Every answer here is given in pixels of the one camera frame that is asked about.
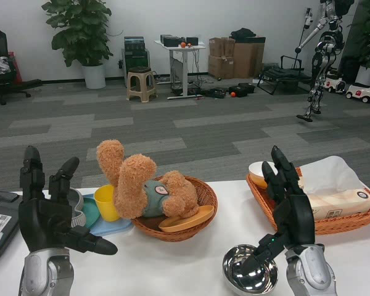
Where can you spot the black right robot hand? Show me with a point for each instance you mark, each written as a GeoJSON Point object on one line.
{"type": "Point", "coordinates": [296, 219]}

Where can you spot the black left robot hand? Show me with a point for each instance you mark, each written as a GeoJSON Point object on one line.
{"type": "Point", "coordinates": [46, 219]}

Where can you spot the shiny metal bowl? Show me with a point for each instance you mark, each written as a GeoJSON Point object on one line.
{"type": "Point", "coordinates": [259, 280]}

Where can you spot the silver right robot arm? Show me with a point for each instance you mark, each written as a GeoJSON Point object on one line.
{"type": "Point", "coordinates": [311, 271]}

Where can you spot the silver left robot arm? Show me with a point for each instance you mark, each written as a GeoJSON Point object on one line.
{"type": "Point", "coordinates": [46, 271]}

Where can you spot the grey bowl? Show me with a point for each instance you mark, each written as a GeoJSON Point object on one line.
{"type": "Point", "coordinates": [78, 209]}

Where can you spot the white and orange bowl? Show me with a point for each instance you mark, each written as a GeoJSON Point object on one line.
{"type": "Point", "coordinates": [256, 174]}

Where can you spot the green plate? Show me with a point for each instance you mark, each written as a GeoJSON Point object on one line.
{"type": "Point", "coordinates": [91, 212]}

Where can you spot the rectangular wicker basket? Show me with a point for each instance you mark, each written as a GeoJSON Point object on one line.
{"type": "Point", "coordinates": [342, 225]}

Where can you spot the orange tissue box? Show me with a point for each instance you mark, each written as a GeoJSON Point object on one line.
{"type": "Point", "coordinates": [342, 208]}

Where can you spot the flat black device with labels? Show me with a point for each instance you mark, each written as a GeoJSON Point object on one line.
{"type": "Point", "coordinates": [0, 231]}

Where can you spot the black cylindrical device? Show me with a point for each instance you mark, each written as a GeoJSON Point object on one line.
{"type": "Point", "coordinates": [3, 198]}

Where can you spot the white tissue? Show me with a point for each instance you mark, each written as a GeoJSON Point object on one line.
{"type": "Point", "coordinates": [330, 175]}

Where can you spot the yellow plastic cup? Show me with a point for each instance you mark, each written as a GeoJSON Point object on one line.
{"type": "Point", "coordinates": [106, 202]}

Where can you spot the light blue tray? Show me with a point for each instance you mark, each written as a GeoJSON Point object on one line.
{"type": "Point", "coordinates": [111, 227]}

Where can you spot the round wicker basket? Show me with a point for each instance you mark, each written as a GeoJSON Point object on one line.
{"type": "Point", "coordinates": [208, 197]}

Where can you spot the brown teddy bear plush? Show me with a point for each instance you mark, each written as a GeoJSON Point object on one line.
{"type": "Point", "coordinates": [132, 191]}

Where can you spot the orange plate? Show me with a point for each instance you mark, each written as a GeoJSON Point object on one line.
{"type": "Point", "coordinates": [185, 222]}

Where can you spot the white toy car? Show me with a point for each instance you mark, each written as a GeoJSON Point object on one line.
{"type": "Point", "coordinates": [362, 92]}
{"type": "Point", "coordinates": [336, 84]}

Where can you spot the black case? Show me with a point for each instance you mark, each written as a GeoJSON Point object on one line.
{"type": "Point", "coordinates": [242, 89]}

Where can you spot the black office chair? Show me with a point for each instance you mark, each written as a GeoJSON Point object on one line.
{"type": "Point", "coordinates": [0, 83]}

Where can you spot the black folding cot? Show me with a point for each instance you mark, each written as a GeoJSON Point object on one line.
{"type": "Point", "coordinates": [282, 75]}

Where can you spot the white plant pot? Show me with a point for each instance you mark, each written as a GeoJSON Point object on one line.
{"type": "Point", "coordinates": [94, 77]}

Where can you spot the red object behind chair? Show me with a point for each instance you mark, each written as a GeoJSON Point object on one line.
{"type": "Point", "coordinates": [16, 69]}

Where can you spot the beige plastic stool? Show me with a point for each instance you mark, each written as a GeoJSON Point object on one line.
{"type": "Point", "coordinates": [141, 84]}

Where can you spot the large cardboard box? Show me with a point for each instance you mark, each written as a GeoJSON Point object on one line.
{"type": "Point", "coordinates": [248, 60]}

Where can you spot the medium cardboard box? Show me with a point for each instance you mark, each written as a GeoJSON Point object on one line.
{"type": "Point", "coordinates": [220, 67]}

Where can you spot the silver humanoid robot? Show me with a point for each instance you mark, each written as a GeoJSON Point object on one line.
{"type": "Point", "coordinates": [325, 49]}

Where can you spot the black equipment rack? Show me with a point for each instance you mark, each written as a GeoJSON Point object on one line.
{"type": "Point", "coordinates": [135, 54]}

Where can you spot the small cardboard box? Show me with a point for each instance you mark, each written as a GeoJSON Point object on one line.
{"type": "Point", "coordinates": [220, 46]}

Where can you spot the white standing desk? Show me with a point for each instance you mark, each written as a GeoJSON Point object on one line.
{"type": "Point", "coordinates": [180, 68]}

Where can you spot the black bag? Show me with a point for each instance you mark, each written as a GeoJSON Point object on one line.
{"type": "Point", "coordinates": [242, 33]}

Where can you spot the large green potted plant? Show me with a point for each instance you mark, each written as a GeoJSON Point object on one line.
{"type": "Point", "coordinates": [80, 27]}

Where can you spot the black boxes on desk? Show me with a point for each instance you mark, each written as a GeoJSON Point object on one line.
{"type": "Point", "coordinates": [172, 40]}

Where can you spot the white pot by wall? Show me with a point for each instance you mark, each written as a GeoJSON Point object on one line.
{"type": "Point", "coordinates": [368, 75]}

